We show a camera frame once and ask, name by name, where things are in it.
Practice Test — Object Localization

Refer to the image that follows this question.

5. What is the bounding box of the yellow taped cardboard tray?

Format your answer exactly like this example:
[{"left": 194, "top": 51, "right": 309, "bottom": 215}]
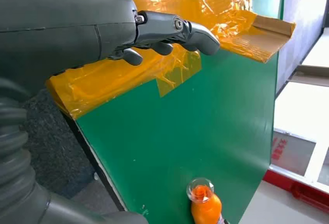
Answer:
[{"left": 46, "top": 0, "right": 296, "bottom": 121}]

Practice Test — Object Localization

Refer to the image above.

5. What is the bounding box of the green table mat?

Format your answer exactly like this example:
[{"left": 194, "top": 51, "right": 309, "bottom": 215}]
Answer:
[{"left": 75, "top": 0, "right": 286, "bottom": 224}]

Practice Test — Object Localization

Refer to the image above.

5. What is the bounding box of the white cabinet red sign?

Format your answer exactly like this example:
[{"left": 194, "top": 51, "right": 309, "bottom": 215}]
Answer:
[{"left": 263, "top": 127, "right": 329, "bottom": 214}]

